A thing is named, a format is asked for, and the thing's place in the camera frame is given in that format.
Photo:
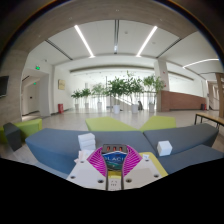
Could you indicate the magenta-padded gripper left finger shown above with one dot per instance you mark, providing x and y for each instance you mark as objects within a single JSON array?
[{"x": 85, "y": 175}]

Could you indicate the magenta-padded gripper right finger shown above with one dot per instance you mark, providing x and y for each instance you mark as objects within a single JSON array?
[{"x": 143, "y": 173}]

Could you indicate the small white cube box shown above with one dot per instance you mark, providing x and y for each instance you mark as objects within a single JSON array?
[{"x": 164, "y": 148}]

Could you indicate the long grey sofa section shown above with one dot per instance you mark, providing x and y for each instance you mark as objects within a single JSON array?
[{"x": 53, "y": 146}]

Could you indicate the small green sofa section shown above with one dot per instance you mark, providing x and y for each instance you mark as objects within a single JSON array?
[{"x": 160, "y": 123}]

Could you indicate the large green sofa section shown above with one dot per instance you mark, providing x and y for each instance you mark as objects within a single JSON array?
[{"x": 105, "y": 124}]

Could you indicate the wide grey sofa section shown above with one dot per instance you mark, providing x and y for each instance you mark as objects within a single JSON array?
[{"x": 196, "y": 158}]

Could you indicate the curved grey sofa section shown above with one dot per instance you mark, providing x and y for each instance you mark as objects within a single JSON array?
[{"x": 186, "y": 136}]

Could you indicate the red bin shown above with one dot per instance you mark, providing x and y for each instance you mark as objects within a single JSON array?
[{"x": 60, "y": 108}]

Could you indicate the green bench seat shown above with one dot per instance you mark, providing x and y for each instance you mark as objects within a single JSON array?
[{"x": 28, "y": 128}]

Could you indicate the dark grey seat block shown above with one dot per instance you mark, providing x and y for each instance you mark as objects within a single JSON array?
[{"x": 12, "y": 135}]

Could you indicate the wooden bench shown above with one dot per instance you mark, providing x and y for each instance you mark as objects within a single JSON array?
[{"x": 210, "y": 119}]

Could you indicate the group of potted plants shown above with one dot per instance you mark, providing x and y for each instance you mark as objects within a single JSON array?
[{"x": 116, "y": 88}]

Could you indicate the green exit sign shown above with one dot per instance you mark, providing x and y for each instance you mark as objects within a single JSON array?
[{"x": 37, "y": 67}]

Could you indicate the group of ceiling strip lights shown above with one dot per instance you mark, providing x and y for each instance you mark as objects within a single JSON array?
[{"x": 83, "y": 40}]

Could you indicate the framed wall picture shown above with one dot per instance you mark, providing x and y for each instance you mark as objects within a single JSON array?
[{"x": 61, "y": 84}]

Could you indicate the black wall screen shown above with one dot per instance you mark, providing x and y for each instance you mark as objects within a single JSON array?
[{"x": 3, "y": 86}]

